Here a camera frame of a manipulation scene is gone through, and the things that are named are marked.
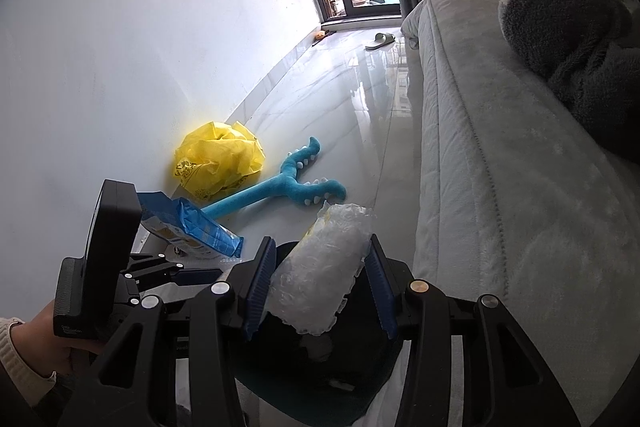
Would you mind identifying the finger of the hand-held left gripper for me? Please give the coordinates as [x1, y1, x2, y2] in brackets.
[137, 268, 226, 295]
[127, 254, 185, 278]

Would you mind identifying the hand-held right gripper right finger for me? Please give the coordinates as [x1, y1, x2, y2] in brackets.
[364, 233, 581, 427]

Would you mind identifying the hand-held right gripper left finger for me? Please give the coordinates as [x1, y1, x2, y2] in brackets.
[60, 236, 277, 427]

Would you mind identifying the clear plastic bubble wrap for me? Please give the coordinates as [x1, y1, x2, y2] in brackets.
[269, 201, 378, 337]

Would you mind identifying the dark teal bin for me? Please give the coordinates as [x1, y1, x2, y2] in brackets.
[232, 241, 401, 425]

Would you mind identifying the person's left forearm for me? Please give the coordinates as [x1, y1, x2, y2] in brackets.
[0, 317, 66, 427]

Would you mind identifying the person's left hand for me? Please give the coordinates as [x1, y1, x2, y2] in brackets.
[11, 299, 108, 375]

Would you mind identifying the blue pet food bag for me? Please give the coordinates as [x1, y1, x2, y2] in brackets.
[136, 191, 245, 260]

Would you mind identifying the blue plush toy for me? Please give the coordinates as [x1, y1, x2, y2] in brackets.
[202, 136, 347, 220]

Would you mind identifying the yellow plastic bag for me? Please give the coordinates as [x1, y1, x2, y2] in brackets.
[172, 120, 266, 200]

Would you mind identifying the bed with white cover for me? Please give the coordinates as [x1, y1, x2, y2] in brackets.
[402, 0, 640, 427]

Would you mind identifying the grey slipper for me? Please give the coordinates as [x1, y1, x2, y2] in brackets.
[364, 33, 397, 52]

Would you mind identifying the dark grey fleece blanket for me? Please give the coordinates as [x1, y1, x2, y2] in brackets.
[498, 0, 640, 160]

